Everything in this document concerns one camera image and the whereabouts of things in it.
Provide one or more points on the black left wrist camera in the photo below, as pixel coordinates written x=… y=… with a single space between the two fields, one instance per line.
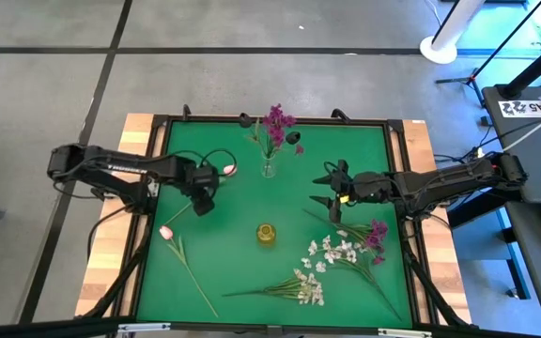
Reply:
x=203 y=206

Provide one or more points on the green table mat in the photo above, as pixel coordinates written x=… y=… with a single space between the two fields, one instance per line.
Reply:
x=251 y=225

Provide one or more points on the dark grey desk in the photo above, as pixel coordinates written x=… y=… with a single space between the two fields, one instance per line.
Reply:
x=533 y=263
x=533 y=141

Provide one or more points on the pink artificial tulip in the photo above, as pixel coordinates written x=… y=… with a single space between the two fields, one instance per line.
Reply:
x=229 y=170
x=165 y=232

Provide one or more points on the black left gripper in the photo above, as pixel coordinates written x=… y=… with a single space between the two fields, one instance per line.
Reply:
x=203 y=180

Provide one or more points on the thin black tripod stand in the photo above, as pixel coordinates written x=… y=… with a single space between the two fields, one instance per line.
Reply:
x=476 y=75

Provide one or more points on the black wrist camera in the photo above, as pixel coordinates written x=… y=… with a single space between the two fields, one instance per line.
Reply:
x=203 y=206
x=335 y=215

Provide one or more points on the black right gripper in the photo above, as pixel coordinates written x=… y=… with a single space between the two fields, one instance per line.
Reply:
x=366 y=188

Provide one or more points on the white printed label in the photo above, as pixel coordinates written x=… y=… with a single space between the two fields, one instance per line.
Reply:
x=519 y=109

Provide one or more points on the thick black pole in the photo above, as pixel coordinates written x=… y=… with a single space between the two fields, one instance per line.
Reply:
x=538 y=66

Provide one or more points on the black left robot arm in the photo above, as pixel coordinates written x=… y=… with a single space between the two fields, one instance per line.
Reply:
x=111 y=164

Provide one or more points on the yellow embossed glass vase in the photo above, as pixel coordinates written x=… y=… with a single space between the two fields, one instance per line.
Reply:
x=266 y=234

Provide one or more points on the white round-based pole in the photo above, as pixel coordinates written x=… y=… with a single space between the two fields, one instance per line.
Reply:
x=439 y=49

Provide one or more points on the clear glass vase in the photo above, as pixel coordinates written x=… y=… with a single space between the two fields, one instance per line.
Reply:
x=268 y=170

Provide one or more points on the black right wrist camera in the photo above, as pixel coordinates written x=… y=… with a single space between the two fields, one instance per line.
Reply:
x=335 y=215

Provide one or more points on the black metal table frame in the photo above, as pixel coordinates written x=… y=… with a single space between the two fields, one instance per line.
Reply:
x=205 y=118

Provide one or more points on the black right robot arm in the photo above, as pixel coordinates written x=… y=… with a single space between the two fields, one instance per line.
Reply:
x=439 y=180

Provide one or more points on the silver metal bracket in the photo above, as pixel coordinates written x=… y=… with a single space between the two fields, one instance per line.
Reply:
x=143 y=327
x=404 y=333

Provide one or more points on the purple artificial flower bunch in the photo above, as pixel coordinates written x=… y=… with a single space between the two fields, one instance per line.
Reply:
x=377 y=232
x=276 y=124

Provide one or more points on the black artificial tulip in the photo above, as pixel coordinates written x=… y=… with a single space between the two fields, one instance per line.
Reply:
x=292 y=138
x=245 y=120

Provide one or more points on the white artificial flower bunch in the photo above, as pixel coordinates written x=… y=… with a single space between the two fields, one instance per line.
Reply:
x=308 y=288
x=331 y=256

